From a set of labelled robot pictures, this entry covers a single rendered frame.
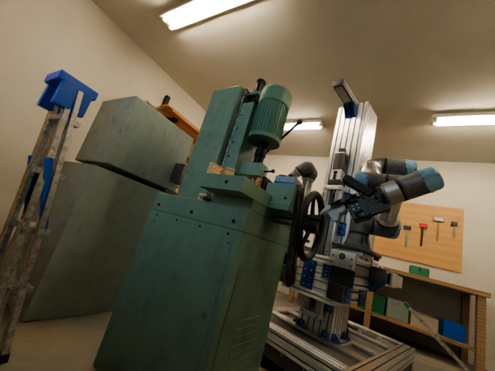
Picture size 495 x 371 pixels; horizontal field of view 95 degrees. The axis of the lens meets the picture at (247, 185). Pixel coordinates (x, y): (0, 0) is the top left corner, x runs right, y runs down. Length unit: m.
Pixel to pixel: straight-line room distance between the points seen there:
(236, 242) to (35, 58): 2.75
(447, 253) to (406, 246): 0.47
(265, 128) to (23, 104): 2.42
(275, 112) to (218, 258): 0.76
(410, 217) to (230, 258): 3.79
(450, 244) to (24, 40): 5.49
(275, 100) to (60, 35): 2.54
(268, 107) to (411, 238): 3.52
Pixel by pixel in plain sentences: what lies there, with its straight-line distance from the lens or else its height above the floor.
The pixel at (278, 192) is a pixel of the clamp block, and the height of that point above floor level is 0.92.
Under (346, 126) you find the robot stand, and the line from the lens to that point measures 2.15.
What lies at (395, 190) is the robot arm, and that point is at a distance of 0.83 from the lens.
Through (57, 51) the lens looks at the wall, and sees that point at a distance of 3.25.
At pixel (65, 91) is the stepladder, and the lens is 1.29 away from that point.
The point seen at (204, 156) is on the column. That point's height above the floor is 1.06.
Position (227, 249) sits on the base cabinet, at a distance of 0.87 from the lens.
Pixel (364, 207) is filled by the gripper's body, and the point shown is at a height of 0.88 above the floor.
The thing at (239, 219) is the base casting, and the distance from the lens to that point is 0.87.
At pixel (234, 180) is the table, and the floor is 0.88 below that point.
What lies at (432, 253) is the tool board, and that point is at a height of 1.23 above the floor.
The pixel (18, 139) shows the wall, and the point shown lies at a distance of 3.02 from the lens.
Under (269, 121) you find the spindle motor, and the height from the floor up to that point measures 1.29.
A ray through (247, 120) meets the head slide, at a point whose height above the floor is 1.30.
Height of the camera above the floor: 0.68
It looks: 14 degrees up
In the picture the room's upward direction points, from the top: 16 degrees clockwise
